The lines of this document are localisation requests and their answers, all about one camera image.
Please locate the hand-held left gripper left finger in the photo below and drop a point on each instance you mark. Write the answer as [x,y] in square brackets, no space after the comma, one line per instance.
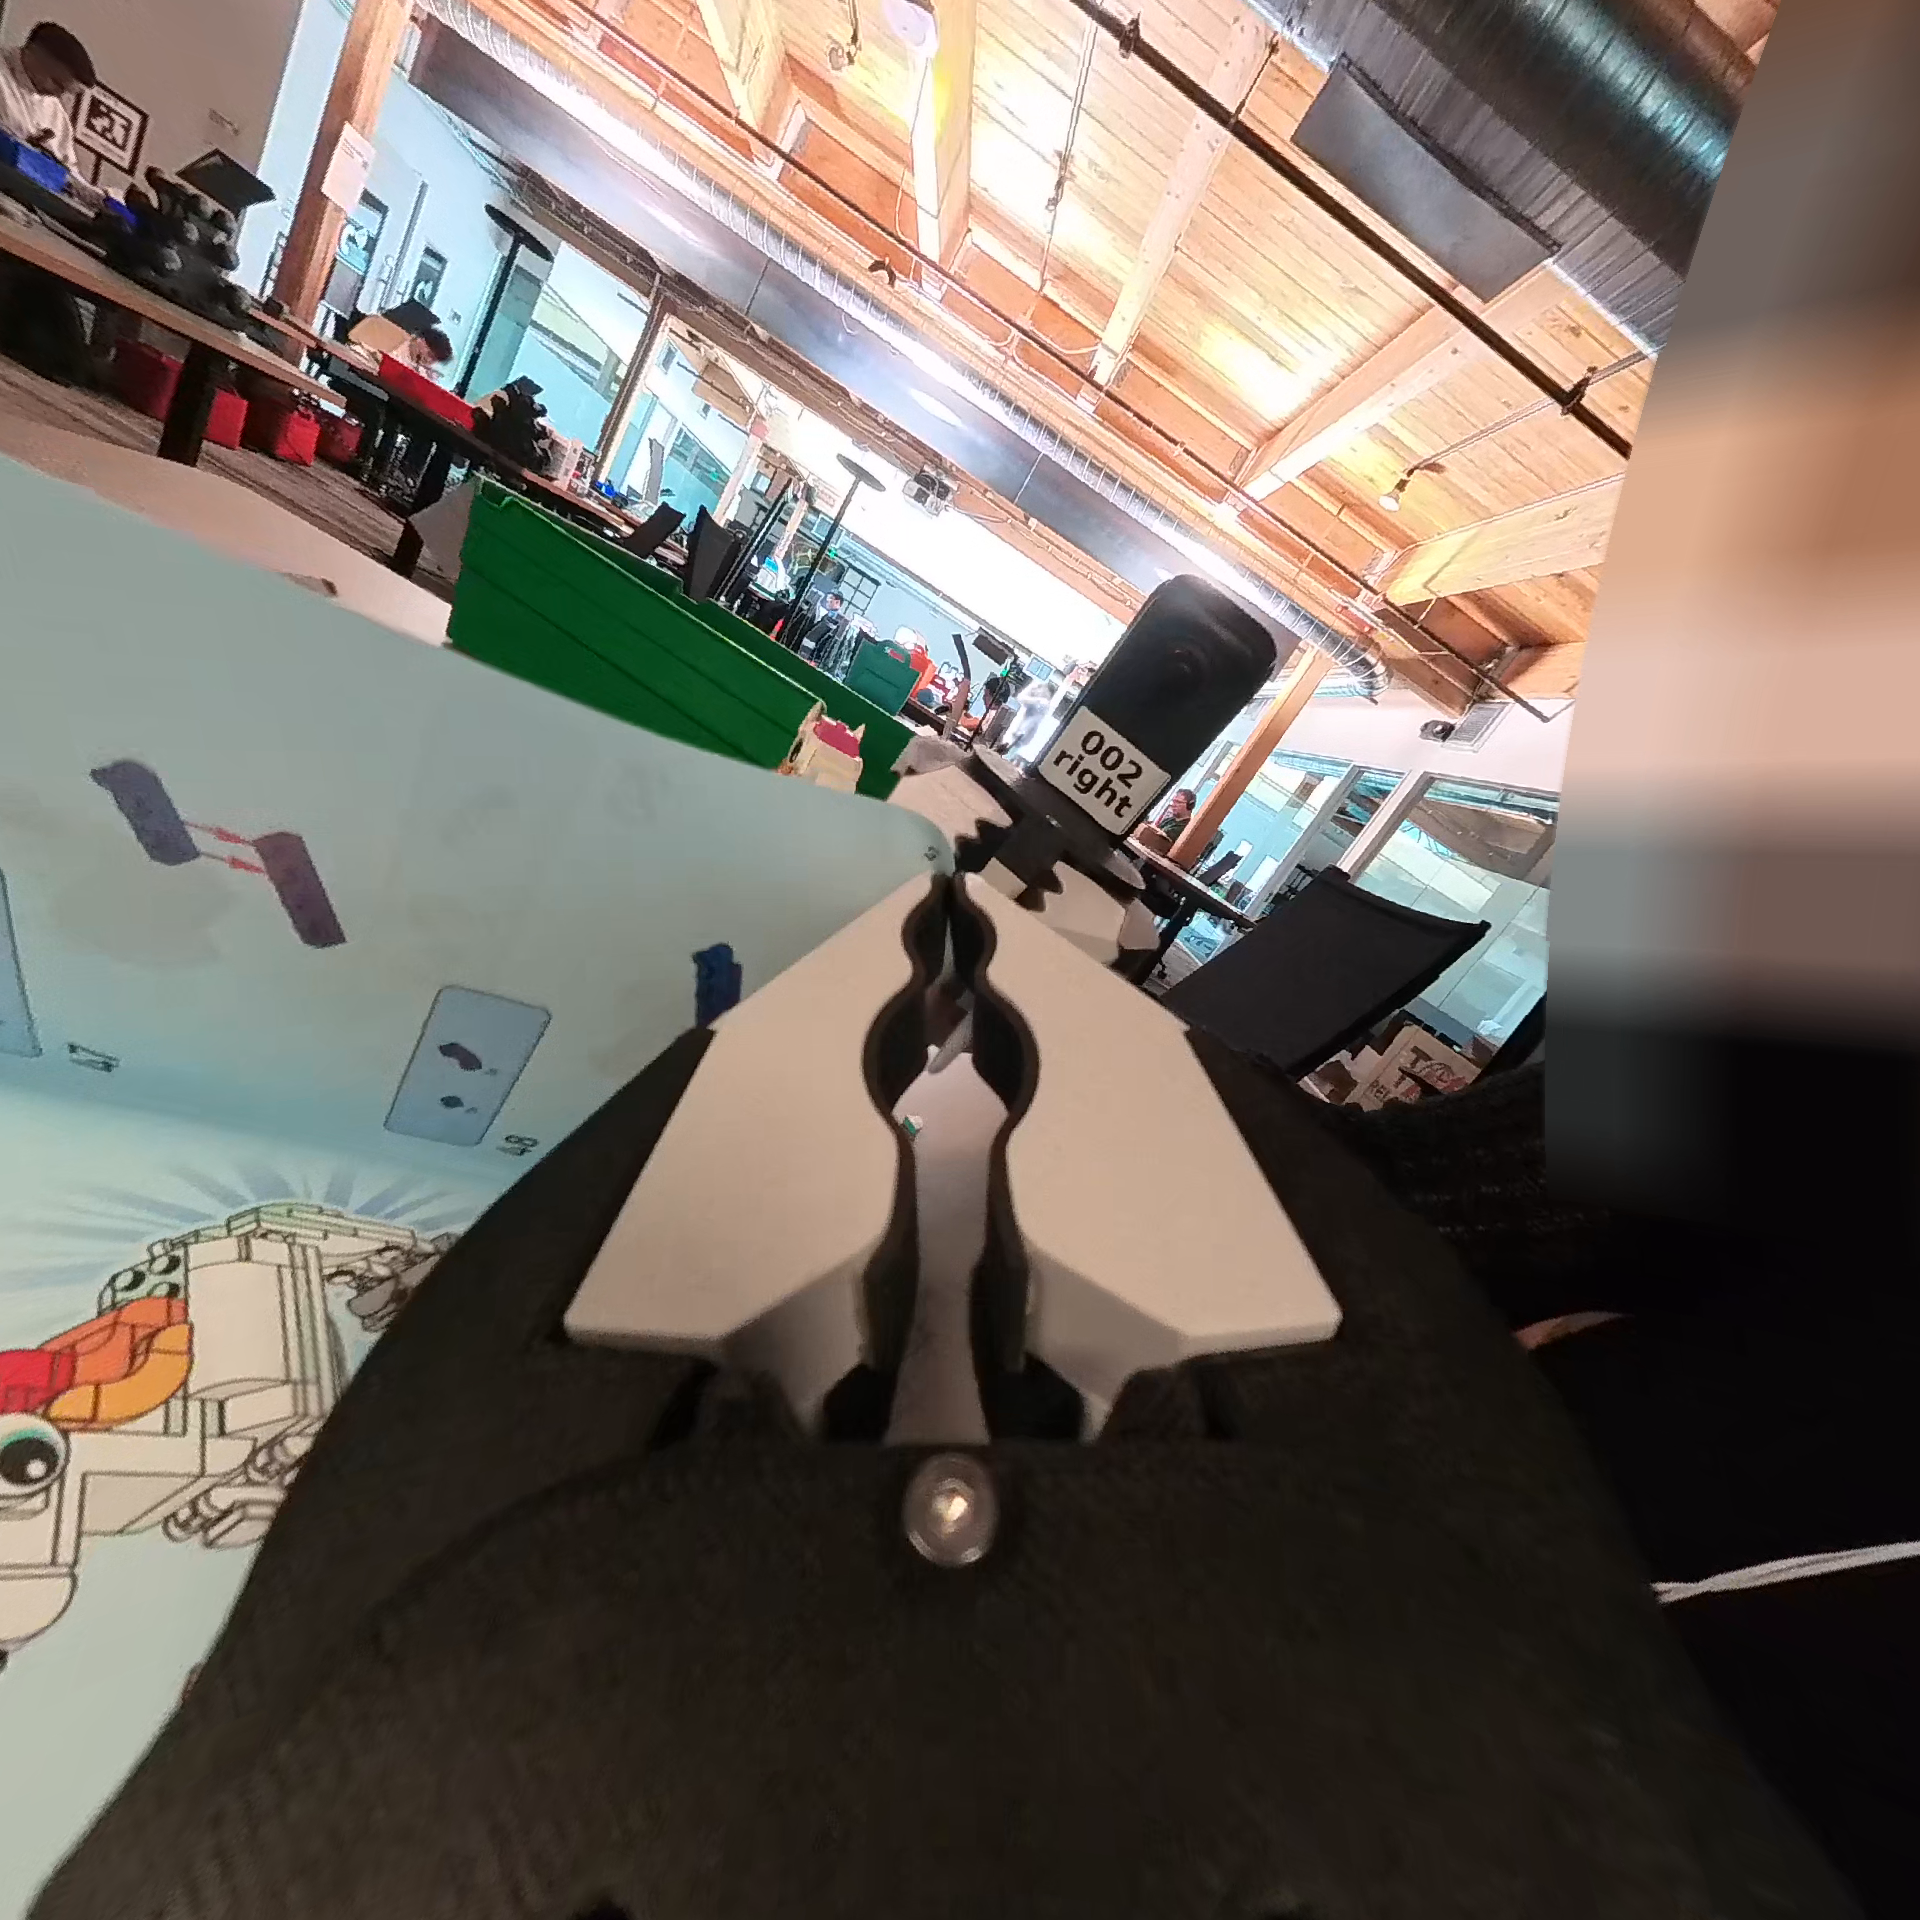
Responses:
[721,1186]

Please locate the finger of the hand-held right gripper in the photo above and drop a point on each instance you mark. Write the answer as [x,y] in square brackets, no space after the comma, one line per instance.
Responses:
[949,810]
[1119,927]

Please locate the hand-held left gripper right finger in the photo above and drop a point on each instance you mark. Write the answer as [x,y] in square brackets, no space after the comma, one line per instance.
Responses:
[1171,1186]

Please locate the green plastic bin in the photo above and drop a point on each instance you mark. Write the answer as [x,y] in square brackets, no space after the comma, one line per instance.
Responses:
[600,630]

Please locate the light blue instruction booklet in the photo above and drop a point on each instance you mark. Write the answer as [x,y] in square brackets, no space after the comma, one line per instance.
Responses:
[301,675]

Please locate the pink white toy brick model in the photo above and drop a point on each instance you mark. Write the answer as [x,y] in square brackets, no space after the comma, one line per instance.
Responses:
[825,753]

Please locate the black office chair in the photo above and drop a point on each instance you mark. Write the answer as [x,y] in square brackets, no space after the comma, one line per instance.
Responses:
[1319,961]

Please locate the blue toy brick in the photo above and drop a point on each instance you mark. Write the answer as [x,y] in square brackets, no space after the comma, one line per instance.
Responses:
[717,975]

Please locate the black stacked equipment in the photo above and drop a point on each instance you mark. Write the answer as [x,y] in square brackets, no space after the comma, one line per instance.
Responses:
[187,242]

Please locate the brown long table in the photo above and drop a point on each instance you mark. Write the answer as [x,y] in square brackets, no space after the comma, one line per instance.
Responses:
[90,260]

